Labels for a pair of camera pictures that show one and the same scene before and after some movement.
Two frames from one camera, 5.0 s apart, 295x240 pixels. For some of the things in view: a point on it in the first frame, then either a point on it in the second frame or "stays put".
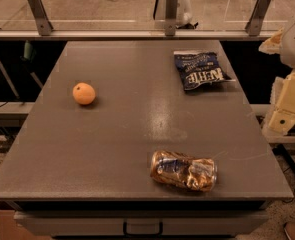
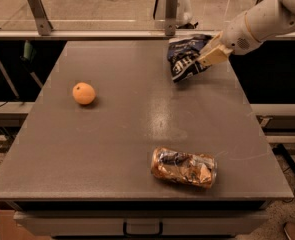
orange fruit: x=83 y=93 stays put
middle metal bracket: x=171 y=12 stays put
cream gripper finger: x=273 y=45 to x=216 y=41
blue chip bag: x=198 y=67 to x=183 y=53
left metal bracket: x=44 y=25 stays put
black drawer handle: x=126 y=233 stays put
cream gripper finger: x=289 y=98 to x=217 y=55
